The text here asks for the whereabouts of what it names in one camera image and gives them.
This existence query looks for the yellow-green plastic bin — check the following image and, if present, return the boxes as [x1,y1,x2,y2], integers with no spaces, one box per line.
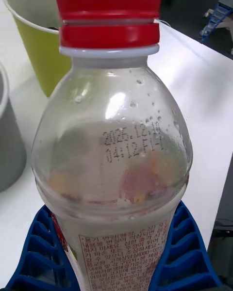
[2,0,72,98]

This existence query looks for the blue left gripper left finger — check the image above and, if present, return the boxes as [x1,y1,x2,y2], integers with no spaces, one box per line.
[5,204,79,291]

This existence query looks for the red-capped clear plastic bottle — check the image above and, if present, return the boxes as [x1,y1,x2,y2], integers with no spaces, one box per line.
[31,0,194,291]

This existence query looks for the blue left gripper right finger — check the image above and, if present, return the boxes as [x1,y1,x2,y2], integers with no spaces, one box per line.
[148,200,223,291]

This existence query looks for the grey plastic bin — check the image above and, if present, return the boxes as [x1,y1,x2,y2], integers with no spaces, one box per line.
[0,62,27,193]

